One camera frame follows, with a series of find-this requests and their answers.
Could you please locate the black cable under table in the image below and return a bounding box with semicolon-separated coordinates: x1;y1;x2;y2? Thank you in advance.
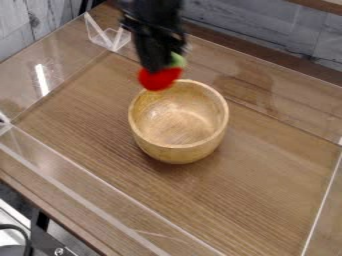
0;223;33;256

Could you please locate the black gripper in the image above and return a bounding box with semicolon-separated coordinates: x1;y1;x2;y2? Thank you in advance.
118;0;185;73

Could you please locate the clear acrylic tray wall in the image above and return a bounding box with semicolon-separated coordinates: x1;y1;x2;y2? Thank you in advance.
0;19;342;256

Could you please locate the clear acrylic corner bracket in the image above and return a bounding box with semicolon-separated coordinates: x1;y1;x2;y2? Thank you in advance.
84;12;130;52

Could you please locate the red felt fruit green leaf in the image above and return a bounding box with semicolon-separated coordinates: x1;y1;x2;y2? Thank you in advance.
137;53;185;91

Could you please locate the black metal table leg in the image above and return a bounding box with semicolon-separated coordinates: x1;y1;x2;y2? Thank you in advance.
30;208;49;234

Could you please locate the light wooden bowl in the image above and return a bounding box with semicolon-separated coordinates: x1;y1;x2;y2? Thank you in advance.
128;79;229;164

